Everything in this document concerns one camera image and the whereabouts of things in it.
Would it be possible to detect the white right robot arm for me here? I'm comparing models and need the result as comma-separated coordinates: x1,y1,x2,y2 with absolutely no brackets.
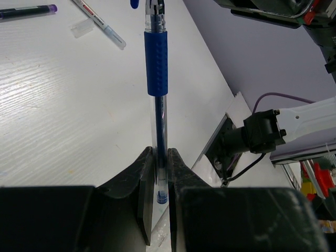
217,1,335,155

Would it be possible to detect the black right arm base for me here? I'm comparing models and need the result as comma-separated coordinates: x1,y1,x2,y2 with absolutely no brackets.
205,115,255,187

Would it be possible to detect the purple dark gel pen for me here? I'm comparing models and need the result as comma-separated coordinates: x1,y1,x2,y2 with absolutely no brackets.
1,4,58,20

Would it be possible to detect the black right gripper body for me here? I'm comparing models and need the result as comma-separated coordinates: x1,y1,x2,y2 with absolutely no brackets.
216,0,335,79

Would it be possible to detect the white marker pen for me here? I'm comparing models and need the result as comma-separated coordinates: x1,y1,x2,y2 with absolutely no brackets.
73,0,126,50

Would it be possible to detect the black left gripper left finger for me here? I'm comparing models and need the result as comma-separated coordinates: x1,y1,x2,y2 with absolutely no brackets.
1,147,153,251

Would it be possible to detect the clear pen cap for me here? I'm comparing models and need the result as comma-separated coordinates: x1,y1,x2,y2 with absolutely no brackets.
70,18,94,38

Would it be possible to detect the blue ballpoint pen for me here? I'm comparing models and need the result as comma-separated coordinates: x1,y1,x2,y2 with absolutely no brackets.
144,1,168,204

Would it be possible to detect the blue pen cap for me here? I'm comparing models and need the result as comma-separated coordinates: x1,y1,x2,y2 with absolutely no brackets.
130,0,139,9

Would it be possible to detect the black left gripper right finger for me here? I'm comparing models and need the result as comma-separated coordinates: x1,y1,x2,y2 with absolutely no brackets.
167,149,330,251

